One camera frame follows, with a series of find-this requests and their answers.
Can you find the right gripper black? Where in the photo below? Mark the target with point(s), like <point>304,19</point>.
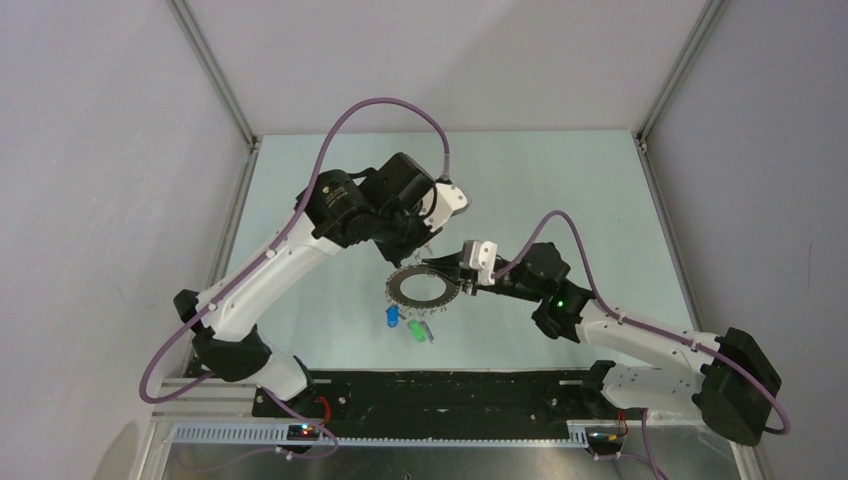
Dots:
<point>450,265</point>

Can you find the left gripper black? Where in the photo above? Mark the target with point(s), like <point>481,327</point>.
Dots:
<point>396,253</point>

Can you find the grey toothed keyring disc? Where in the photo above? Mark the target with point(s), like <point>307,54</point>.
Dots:
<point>420,287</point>

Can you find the green tag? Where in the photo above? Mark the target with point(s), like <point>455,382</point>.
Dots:
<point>420,331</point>

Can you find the blue tag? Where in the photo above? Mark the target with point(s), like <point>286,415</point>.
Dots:
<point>393,316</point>

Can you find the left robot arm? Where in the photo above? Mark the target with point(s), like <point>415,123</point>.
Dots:
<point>399,207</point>

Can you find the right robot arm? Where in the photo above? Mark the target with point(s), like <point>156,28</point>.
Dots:
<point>726,381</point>

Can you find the left circuit board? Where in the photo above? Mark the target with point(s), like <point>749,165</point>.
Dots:
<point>303,432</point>

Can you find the circuit board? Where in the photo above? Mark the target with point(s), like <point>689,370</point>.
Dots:
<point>604,439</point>
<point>303,432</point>

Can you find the right circuit board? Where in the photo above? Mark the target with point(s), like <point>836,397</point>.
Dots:
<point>604,439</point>

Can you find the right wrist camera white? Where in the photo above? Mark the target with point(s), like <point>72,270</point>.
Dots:
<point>477,251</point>

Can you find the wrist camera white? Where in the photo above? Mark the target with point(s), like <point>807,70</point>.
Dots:
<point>443,201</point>
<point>477,251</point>

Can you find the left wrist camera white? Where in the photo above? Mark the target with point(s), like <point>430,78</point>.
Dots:
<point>443,201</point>

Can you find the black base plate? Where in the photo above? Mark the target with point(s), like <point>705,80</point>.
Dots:
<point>452,404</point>

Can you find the grey cable duct strip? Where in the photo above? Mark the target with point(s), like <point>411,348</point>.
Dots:
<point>283,435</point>

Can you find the left aluminium frame post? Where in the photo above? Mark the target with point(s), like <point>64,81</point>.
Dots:
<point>204,54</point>

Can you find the aluminium frame post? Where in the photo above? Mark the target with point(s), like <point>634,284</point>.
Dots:
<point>204,54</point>
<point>695,42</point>

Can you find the right aluminium frame post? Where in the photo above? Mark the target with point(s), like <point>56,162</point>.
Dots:
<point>695,42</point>

